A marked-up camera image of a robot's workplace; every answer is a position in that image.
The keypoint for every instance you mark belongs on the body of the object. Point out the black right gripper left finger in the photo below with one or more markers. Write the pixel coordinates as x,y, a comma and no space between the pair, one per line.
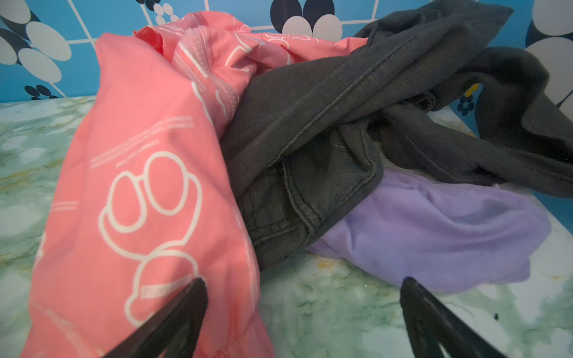
171,332

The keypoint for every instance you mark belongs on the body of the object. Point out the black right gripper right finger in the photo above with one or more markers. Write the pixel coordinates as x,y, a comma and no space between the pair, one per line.
434,330

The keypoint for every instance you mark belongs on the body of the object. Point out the purple cloth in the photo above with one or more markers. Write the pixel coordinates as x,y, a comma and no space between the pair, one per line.
449,237

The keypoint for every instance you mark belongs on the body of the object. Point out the pink printed cloth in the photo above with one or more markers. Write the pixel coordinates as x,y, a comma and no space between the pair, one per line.
144,204

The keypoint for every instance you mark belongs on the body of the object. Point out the dark grey cloth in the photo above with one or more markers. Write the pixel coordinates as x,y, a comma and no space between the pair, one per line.
427,89

